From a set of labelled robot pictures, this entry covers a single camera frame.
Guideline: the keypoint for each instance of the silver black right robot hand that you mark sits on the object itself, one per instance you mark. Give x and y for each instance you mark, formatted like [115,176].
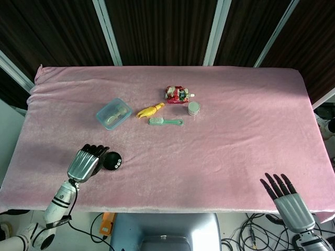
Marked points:
[295,211]

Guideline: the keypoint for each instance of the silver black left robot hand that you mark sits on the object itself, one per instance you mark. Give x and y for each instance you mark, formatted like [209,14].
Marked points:
[82,164]

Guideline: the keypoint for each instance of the black cup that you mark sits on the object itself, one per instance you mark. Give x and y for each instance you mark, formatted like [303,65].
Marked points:
[110,159]

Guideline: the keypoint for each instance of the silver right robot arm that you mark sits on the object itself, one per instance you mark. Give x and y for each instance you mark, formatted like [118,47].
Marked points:
[311,243]

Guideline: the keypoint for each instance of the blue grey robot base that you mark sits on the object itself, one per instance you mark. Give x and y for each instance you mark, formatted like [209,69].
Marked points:
[162,227]

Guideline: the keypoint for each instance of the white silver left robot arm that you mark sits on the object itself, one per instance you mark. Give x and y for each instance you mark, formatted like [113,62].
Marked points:
[58,201]

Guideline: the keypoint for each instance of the small round pale object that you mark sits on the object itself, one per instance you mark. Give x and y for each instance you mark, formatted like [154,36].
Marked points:
[121,109]
[111,120]

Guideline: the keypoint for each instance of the clear blue-rimmed food container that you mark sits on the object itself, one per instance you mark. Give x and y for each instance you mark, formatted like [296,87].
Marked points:
[104,115]

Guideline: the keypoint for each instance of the orange box device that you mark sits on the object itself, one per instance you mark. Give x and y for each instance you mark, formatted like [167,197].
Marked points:
[106,225]

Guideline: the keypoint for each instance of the yellow rubber chicken toy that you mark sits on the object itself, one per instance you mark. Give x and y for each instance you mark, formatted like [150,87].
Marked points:
[147,112]

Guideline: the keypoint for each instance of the green scrub brush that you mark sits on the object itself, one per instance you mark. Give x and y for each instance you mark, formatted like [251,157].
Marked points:
[155,121]

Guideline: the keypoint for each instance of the pink plush table cloth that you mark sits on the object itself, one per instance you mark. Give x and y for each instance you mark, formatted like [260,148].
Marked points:
[183,157]

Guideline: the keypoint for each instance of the red spouted snack pouch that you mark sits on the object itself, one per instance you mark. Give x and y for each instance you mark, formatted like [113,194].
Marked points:
[178,95]

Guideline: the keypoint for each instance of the small white round jar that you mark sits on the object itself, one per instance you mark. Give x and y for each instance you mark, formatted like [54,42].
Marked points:
[194,108]

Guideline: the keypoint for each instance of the light blue screen frame post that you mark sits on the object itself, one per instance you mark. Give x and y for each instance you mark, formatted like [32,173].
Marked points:
[15,72]
[216,34]
[325,98]
[107,31]
[274,34]

